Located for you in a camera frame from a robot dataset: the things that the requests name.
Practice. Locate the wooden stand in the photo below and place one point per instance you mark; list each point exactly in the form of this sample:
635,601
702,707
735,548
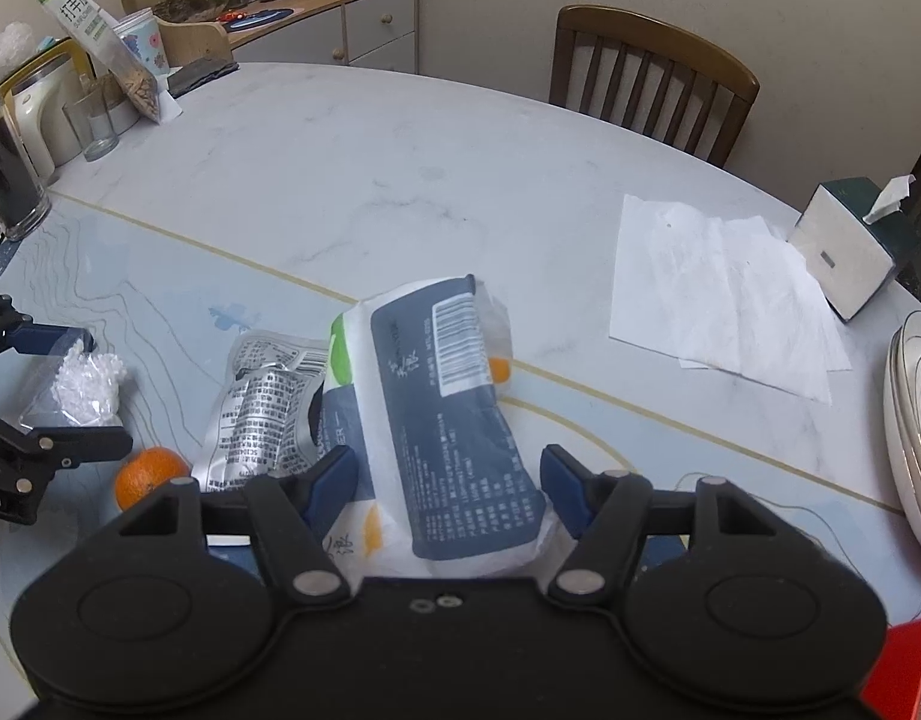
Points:
194,37

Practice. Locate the white electric kettle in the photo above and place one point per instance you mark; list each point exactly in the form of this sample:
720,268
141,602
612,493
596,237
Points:
36,112

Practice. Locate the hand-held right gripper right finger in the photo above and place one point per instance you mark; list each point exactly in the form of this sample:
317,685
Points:
561,484

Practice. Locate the clear drinking glass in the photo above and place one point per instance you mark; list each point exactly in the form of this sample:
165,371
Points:
93,131

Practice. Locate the clear cereal bag green top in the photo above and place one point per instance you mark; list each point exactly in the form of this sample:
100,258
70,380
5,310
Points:
78,15

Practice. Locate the grey sideboard with wooden top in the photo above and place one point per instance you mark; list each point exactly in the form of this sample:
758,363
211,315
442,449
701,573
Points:
378,22

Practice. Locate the white marble desktop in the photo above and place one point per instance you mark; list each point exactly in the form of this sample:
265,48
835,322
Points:
355,165

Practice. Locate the white paper napkin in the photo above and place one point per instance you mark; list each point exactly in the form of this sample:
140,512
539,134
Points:
715,292

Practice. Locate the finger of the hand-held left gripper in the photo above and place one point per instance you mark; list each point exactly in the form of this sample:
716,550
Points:
78,444
51,337

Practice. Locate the red box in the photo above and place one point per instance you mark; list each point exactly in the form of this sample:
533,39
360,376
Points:
903,667

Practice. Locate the silver foil packet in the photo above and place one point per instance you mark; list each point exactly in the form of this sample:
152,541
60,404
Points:
258,405

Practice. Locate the brown wooden chair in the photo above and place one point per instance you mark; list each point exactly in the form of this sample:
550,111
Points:
655,26

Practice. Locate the stacked white plates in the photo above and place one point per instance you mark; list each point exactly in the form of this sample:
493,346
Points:
918,390

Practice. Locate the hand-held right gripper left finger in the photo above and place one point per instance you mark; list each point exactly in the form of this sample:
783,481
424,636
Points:
333,480

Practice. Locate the white dark-blue tissue pack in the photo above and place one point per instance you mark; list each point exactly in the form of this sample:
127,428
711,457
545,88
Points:
445,420

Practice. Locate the blue round mat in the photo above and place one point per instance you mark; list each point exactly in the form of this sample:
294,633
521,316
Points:
261,16

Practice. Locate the plastic bag of white bits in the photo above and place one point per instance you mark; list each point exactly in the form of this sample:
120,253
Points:
93,382

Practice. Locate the dark grey cloth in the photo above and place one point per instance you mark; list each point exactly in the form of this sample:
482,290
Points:
201,76

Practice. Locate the white green tissue box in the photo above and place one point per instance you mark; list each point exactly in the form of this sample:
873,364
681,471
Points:
843,262

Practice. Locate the glass jar with dark contents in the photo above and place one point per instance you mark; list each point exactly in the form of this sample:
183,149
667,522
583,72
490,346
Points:
10,172

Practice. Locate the orange mandarin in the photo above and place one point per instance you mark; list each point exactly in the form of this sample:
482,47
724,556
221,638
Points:
149,476

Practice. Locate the clear plastic bag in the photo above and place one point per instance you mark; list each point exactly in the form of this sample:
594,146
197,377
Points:
6,41

